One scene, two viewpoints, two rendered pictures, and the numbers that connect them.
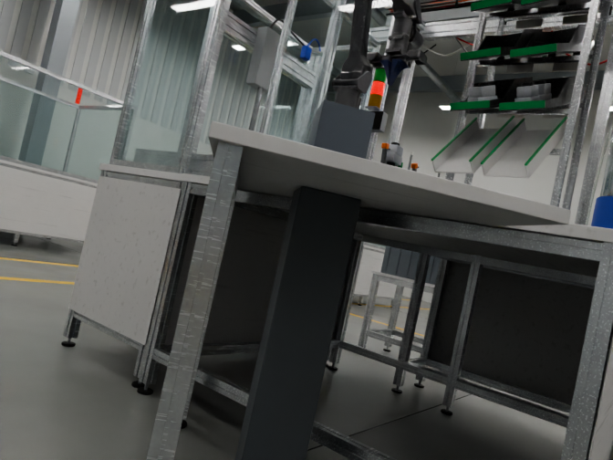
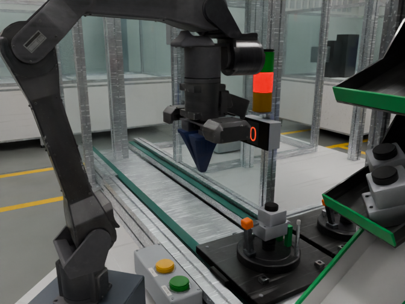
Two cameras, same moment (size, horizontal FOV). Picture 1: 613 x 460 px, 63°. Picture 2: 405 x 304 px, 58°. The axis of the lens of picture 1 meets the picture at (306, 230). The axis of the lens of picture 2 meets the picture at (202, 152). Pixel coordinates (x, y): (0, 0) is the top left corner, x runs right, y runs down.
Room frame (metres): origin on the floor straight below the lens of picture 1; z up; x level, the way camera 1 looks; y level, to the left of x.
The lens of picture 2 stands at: (0.99, -0.38, 1.42)
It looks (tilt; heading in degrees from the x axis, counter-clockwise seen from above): 16 degrees down; 23
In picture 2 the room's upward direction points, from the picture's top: straight up
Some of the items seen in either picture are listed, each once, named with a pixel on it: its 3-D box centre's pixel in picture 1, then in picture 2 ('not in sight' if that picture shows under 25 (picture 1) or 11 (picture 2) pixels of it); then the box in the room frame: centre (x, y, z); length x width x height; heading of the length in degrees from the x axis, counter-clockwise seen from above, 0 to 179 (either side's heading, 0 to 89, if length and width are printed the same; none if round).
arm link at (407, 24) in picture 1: (402, 26); (202, 54); (1.52, -0.16, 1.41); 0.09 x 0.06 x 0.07; 144
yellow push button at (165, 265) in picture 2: not in sight; (164, 267); (1.59, -0.04, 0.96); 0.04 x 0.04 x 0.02
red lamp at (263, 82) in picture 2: (378, 89); (263, 81); (1.92, -0.15, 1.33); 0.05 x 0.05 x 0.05
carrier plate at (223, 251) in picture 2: not in sight; (267, 259); (1.71, -0.23, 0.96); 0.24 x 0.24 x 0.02; 53
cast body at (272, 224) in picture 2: (394, 153); (274, 218); (1.72, -0.24, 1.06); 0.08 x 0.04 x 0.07; 143
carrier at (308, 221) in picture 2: not in sight; (346, 213); (1.91, -0.39, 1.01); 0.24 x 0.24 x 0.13; 53
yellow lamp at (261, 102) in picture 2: (375, 101); (262, 101); (1.92, -0.15, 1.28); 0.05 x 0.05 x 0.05
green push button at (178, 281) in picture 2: not in sight; (179, 285); (1.54, -0.09, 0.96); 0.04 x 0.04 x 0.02
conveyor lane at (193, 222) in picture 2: not in sight; (208, 223); (1.91, -0.01, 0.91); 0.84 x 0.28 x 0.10; 53
